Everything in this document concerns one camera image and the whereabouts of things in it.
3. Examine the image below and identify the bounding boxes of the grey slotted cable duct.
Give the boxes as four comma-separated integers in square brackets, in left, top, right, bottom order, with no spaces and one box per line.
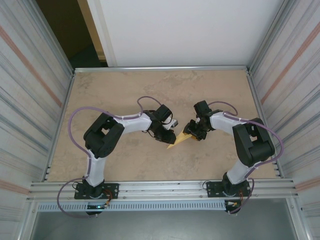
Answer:
[36,201,227,212]

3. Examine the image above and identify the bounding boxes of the wide aluminium mounting rail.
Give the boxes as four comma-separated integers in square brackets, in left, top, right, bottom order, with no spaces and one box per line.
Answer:
[26,178,300,202]

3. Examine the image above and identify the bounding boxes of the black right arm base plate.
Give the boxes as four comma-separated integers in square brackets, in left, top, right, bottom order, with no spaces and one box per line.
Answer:
[206,181,252,198]

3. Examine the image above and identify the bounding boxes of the yellow square paper sheet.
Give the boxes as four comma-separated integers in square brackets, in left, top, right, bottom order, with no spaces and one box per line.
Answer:
[166,131,193,151]

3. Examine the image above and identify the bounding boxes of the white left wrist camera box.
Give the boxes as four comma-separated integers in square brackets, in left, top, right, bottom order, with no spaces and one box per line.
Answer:
[161,119,180,131]

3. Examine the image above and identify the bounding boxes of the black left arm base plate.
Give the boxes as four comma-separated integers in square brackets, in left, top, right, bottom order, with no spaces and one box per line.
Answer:
[74,183,120,200]

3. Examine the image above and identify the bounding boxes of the small black controller board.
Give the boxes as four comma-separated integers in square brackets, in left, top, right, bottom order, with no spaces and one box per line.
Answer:
[85,202,111,218]
[224,199,243,216]

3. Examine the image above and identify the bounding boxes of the thin aluminium table edge rail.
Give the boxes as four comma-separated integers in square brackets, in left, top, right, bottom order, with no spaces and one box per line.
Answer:
[44,72,76,182]
[73,65,251,74]
[246,72,283,179]

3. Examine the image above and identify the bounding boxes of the grey metal shelf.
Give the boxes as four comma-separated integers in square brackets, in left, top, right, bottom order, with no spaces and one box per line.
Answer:
[29,211,301,240]

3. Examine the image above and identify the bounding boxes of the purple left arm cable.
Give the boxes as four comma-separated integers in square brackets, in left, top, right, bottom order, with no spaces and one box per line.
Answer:
[56,96,163,220]

